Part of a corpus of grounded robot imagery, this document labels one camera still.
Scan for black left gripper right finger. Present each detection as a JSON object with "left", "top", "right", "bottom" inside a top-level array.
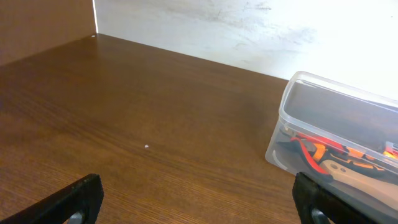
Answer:
[{"left": 292, "top": 172, "right": 377, "bottom": 224}]

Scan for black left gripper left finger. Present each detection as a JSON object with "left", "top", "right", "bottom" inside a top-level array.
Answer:
[{"left": 1, "top": 174, "right": 104, "bottom": 224}]

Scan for orange black long-nose pliers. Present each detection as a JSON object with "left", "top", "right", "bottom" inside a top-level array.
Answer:
[{"left": 275, "top": 140, "right": 388, "bottom": 179}]

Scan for red handled small pliers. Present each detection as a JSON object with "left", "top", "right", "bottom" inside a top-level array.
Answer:
[{"left": 278, "top": 129, "right": 347, "bottom": 182}]

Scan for orange scraper wooden handle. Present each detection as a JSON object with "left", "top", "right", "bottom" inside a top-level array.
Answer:
[{"left": 320, "top": 160, "right": 397, "bottom": 210}]

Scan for clear plastic container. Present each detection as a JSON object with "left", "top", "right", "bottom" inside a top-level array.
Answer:
[{"left": 265, "top": 72, "right": 397, "bottom": 223}]

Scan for clear box of coloured bits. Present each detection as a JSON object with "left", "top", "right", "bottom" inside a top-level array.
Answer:
[{"left": 383, "top": 141, "right": 398, "bottom": 160}]

